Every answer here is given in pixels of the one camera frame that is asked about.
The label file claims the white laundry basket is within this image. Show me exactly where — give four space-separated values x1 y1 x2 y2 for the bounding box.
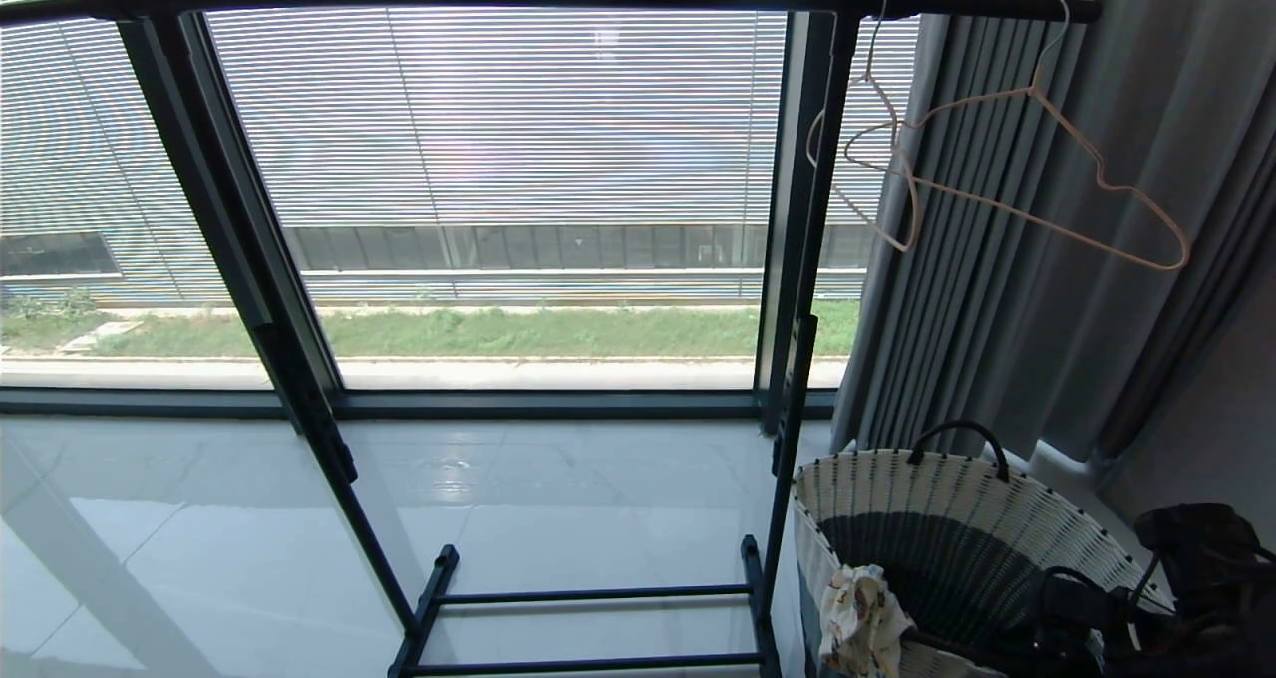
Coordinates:
793 421 1177 678

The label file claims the cream printed garment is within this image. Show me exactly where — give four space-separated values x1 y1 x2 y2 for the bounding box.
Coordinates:
819 563 916 678

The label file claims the pink clothes hanger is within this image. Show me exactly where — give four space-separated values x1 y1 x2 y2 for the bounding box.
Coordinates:
805 0 923 255
842 0 1192 272

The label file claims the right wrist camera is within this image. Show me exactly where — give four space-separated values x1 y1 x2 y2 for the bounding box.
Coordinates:
1037 566 1142 649

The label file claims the window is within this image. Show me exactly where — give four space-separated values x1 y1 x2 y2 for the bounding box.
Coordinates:
0 0 933 435

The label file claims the grey curtain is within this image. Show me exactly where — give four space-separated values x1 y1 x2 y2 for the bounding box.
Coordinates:
832 0 1276 549

